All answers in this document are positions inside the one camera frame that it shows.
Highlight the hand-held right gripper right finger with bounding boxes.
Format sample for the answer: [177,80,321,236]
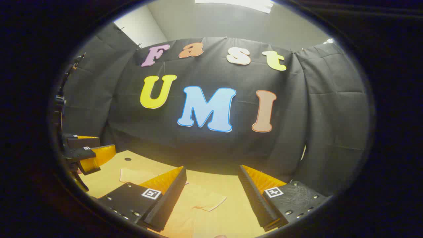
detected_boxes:
[238,164,328,232]

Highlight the black backdrop cloth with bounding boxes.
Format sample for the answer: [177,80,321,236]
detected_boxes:
[61,22,370,198]

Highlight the orange T-shirt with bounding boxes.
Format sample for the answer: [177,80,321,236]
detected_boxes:
[119,168,228,238]

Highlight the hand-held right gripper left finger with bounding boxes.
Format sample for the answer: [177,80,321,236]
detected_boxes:
[96,166,187,232]

